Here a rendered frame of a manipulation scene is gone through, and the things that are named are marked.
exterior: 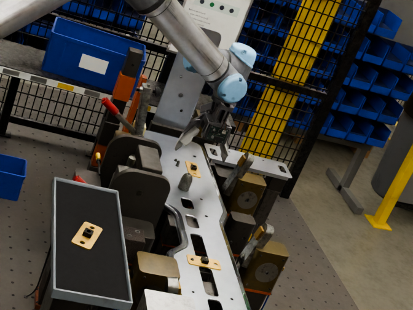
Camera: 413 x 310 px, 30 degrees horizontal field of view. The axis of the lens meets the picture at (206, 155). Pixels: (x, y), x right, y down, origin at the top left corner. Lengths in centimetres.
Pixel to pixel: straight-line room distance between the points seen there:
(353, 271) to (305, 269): 169
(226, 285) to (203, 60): 53
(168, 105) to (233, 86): 57
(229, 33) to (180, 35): 89
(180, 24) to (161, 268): 55
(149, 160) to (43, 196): 75
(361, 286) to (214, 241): 235
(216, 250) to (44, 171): 87
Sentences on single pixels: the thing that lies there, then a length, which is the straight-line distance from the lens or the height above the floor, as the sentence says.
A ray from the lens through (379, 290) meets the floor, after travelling 425.
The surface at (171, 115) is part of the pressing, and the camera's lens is 242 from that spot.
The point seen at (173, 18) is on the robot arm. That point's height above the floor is 149.
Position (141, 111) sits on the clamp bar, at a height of 115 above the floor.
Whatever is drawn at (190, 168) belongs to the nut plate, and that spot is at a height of 100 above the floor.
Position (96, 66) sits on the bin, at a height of 110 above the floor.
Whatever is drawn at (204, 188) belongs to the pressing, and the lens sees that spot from 214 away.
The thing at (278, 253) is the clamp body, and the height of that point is 104.
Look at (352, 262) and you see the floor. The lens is 437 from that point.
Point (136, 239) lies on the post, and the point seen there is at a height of 110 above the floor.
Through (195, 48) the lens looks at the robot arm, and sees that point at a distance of 179.
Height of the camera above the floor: 195
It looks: 24 degrees down
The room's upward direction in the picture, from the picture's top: 22 degrees clockwise
